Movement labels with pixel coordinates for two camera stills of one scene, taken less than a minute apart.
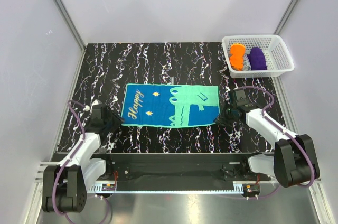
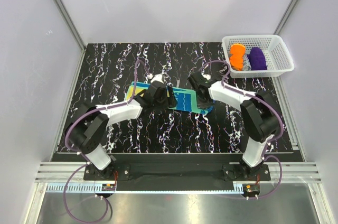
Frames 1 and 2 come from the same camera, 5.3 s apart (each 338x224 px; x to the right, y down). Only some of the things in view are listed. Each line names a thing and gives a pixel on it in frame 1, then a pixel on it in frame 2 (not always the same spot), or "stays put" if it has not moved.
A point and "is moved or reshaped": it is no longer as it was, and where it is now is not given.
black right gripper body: (227, 118) → (203, 103)
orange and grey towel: (236, 62) stays put
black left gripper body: (113, 122) → (165, 102)
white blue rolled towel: (246, 63) stays put
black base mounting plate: (222, 167) stays put
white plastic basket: (255, 56) stays put
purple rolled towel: (256, 59) stays put
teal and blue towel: (160, 105) is moved or reshaped
